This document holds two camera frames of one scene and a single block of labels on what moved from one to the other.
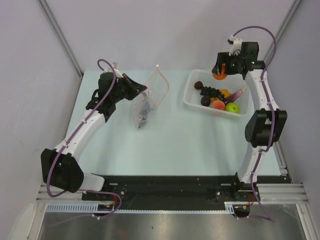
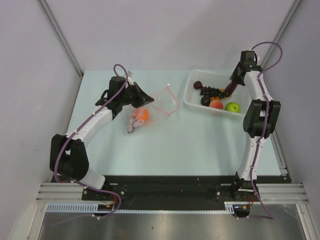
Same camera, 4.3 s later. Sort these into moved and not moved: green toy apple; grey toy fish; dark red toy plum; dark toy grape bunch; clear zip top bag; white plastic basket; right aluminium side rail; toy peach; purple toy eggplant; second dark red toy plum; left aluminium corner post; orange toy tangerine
Moved: grey toy fish; clear zip top bag; orange toy tangerine; purple toy eggplant
Not moved: left aluminium corner post; green toy apple; dark red toy plum; right aluminium side rail; second dark red toy plum; white plastic basket; toy peach; dark toy grape bunch
